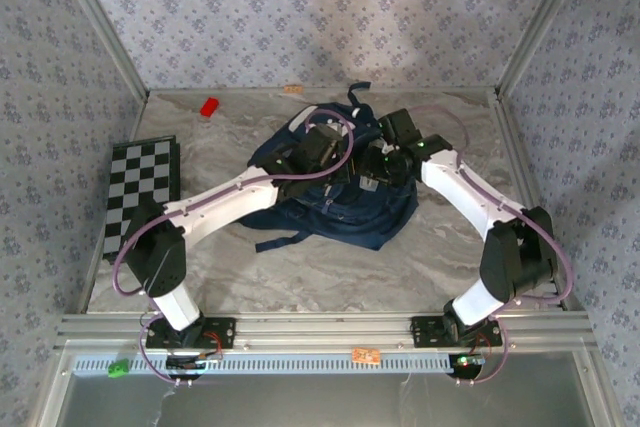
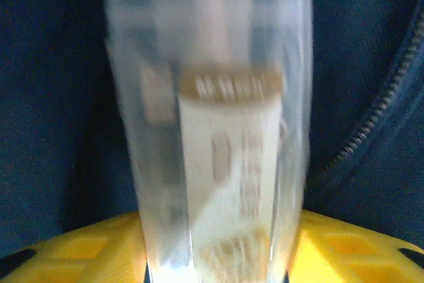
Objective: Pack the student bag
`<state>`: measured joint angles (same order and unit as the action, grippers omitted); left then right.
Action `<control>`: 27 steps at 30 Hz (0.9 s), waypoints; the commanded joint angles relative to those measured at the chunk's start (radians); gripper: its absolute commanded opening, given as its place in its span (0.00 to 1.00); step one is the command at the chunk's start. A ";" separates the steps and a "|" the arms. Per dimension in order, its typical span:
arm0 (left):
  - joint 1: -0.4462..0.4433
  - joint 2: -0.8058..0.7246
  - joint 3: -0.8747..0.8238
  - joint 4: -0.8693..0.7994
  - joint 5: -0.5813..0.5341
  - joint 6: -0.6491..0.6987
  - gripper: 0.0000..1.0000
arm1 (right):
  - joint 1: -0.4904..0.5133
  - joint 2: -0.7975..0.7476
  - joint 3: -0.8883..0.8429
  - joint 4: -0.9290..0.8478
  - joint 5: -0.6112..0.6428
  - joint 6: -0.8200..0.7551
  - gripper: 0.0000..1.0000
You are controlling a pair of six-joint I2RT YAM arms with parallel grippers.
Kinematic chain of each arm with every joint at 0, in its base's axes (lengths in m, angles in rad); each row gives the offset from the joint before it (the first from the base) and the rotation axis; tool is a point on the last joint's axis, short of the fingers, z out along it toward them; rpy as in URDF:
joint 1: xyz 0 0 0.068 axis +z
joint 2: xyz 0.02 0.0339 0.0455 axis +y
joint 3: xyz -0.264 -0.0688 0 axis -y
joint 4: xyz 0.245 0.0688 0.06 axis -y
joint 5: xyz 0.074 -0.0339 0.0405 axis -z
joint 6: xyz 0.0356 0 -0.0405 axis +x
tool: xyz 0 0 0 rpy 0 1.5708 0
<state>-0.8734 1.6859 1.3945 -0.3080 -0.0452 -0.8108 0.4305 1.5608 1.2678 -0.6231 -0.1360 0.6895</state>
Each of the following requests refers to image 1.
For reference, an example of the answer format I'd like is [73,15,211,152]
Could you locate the aluminium side rail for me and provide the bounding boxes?
[77,94,150,314]
[492,89,574,313]

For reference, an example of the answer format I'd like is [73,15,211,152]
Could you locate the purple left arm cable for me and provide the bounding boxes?
[113,106,356,388]

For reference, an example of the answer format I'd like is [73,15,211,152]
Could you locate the grey slotted cable duct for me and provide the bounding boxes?
[72,352,456,376]

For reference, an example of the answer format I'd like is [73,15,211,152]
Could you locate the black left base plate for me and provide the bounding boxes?
[144,316,237,350]

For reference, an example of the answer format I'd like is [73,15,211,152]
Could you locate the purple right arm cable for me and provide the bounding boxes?
[409,105,574,388]

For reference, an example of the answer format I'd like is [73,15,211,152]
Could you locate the right circuit board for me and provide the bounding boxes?
[449,352,486,379]

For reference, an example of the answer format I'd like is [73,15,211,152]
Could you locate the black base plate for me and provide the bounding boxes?
[144,316,237,350]
[410,315,504,348]

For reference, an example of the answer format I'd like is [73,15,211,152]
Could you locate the red block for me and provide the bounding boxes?
[198,95,222,118]

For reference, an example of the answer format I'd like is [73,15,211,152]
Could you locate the grey metal panel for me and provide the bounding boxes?
[37,351,619,427]

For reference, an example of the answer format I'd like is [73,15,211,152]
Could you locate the left circuit board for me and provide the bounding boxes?
[165,354,224,373]

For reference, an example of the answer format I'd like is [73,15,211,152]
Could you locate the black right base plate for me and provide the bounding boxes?
[410,315,504,348]

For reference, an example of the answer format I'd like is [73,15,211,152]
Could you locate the navy blue backpack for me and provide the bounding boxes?
[238,82,420,254]

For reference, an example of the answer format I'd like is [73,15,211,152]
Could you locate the aluminium front rail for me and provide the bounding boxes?
[54,311,599,353]

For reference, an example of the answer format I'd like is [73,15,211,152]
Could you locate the circuit board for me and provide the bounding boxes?
[165,354,224,373]
[449,352,486,379]

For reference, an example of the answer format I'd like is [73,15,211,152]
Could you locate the black and grey chessboard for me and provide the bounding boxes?
[102,134,182,266]

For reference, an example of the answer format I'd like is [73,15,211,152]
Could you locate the aluminium frame post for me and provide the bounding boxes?
[49,0,150,101]
[494,0,596,101]

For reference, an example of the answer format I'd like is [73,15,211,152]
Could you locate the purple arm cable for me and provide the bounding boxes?
[409,105,574,388]
[113,106,356,388]

